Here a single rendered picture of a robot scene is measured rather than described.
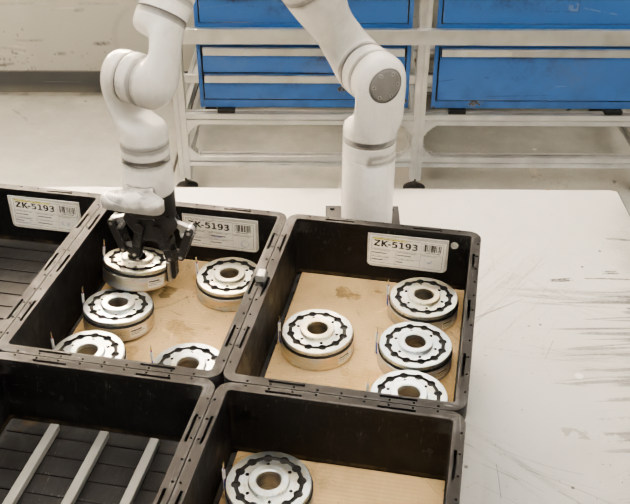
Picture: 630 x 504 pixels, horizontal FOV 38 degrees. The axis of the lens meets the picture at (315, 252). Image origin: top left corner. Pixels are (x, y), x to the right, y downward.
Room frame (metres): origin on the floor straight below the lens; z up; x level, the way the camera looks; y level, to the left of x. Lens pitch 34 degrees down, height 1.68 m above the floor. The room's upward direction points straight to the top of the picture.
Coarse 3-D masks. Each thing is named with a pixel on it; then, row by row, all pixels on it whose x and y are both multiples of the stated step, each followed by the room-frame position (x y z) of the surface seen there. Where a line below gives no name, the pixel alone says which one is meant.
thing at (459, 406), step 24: (312, 216) 1.23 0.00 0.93; (288, 240) 1.17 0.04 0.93; (480, 240) 1.16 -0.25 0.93; (264, 288) 1.06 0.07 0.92; (240, 336) 0.93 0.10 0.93; (240, 360) 0.89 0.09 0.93; (264, 384) 0.84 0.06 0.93; (288, 384) 0.84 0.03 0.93; (312, 384) 0.84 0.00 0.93; (432, 408) 0.80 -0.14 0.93; (456, 408) 0.80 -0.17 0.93
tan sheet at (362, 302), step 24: (312, 288) 1.18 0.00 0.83; (336, 288) 1.18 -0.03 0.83; (360, 288) 1.18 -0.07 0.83; (384, 288) 1.18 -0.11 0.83; (288, 312) 1.11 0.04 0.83; (336, 312) 1.11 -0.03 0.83; (360, 312) 1.11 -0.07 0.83; (384, 312) 1.11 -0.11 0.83; (360, 336) 1.06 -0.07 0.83; (456, 336) 1.06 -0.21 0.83; (360, 360) 1.00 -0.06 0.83; (456, 360) 1.00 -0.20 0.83; (336, 384) 0.95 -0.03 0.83; (360, 384) 0.95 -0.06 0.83
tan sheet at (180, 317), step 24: (192, 264) 1.24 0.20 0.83; (168, 288) 1.18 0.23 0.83; (192, 288) 1.18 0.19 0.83; (168, 312) 1.11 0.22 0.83; (192, 312) 1.11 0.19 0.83; (216, 312) 1.11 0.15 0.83; (144, 336) 1.06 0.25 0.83; (168, 336) 1.06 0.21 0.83; (192, 336) 1.06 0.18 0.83; (216, 336) 1.06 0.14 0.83; (144, 360) 1.00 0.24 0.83
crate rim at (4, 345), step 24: (96, 216) 1.23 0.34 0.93; (264, 216) 1.23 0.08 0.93; (264, 264) 1.10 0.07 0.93; (48, 288) 1.04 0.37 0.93; (24, 312) 0.98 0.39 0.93; (240, 312) 0.98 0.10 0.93; (72, 360) 0.89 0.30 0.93; (96, 360) 0.89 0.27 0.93; (120, 360) 0.89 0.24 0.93; (216, 360) 0.89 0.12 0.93; (216, 384) 0.86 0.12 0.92
